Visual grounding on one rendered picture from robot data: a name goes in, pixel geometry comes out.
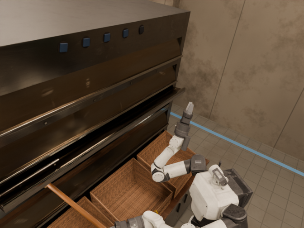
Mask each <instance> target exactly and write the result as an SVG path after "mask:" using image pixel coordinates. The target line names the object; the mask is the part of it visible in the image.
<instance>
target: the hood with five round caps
mask: <svg viewBox="0 0 304 228"><path fill-rule="evenodd" d="M186 14H187V12H185V13H181V14H174V15H169V16H164V17H159V18H153V19H147V20H142V21H137V22H132V23H127V24H120V25H115V26H110V27H105V28H98V29H93V30H88V31H83V32H78V33H71V34H66V35H61V36H56V37H51V38H44V39H40V40H34V41H29V42H24V43H18V44H12V45H7V46H2V47H0V96H2V95H5V94H8V93H11V92H14V91H18V90H21V89H24V88H27V87H30V86H33V85H36V84H39V83H42V82H45V81H48V80H51V79H54V78H57V77H60V76H63V75H66V74H69V73H72V72H76V71H79V70H82V69H85V68H88V67H91V66H94V65H97V64H100V63H103V62H106V61H109V60H112V59H115V58H118V57H121V56H124V55H127V54H131V53H133V52H137V51H140V50H143V49H146V48H149V47H152V46H155V45H158V44H161V43H164V42H167V41H170V40H173V39H176V38H179V37H182V35H183V30H184V25H185V19H186Z"/></svg>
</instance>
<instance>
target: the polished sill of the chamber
mask: <svg viewBox="0 0 304 228"><path fill-rule="evenodd" d="M168 107H169V103H168V104H166V105H165V106H163V107H162V108H160V109H159V110H158V111H156V112H155V113H153V114H151V115H150V116H149V117H147V118H146V119H144V120H143V121H141V122H140V123H138V124H137V125H135V126H134V127H132V128H131V129H129V130H128V131H126V132H125V133H123V134H122V135H121V136H119V137H118V138H116V139H115V140H113V141H112V142H110V143H109V144H107V145H106V146H104V147H103V148H101V149H100V150H98V151H97V152H95V153H94V154H92V155H91V156H90V157H88V158H87V159H85V160H84V161H82V162H81V163H79V164H78V165H76V166H75V167H73V168H72V169H70V170H69V171H67V172H66V173H64V174H63V175H61V176H60V177H58V178H57V179H56V180H54V181H53V182H51V183H52V184H53V185H54V186H56V185H58V184H59V183H60V182H62V181H63V180H65V179H66V178H67V177H69V176H70V175H72V174H73V173H75V172H76V171H77V170H79V169H81V168H82V167H83V166H85V165H86V164H87V163H89V162H90V161H92V160H93V159H95V158H96V157H98V156H99V155H100V154H102V153H103V152H105V151H106V150H108V149H109V148H110V147H112V146H113V145H115V144H116V143H118V142H119V141H120V140H122V139H123V138H125V137H126V136H128V135H129V134H130V133H132V132H133V131H135V130H136V129H138V128H139V127H141V126H142V125H143V124H145V123H146V122H148V121H149V120H151V119H152V118H153V117H155V116H156V115H158V114H159V113H161V112H162V111H163V110H165V109H166V108H168ZM49 190H50V189H49V188H48V187H47V186H45V187H44V188H42V189H41V190H39V191H38V192H36V193H35V194H33V195H32V196H30V197H29V198H27V199H26V200H25V201H23V202H22V203H20V204H19V205H17V206H16V207H14V208H13V209H11V210H10V211H8V212H7V213H4V212H3V211H2V210H1V209H0V224H2V223H3V222H4V221H6V220H7V219H9V218H10V217H12V216H13V215H15V214H16V213H17V212H19V211H20V210H22V209H23V208H25V207H26V206H27V205H29V204H30V203H32V202H33V201H35V200H36V199H37V198H39V197H40V196H42V195H43V194H45V193H46V192H48V191H49Z"/></svg>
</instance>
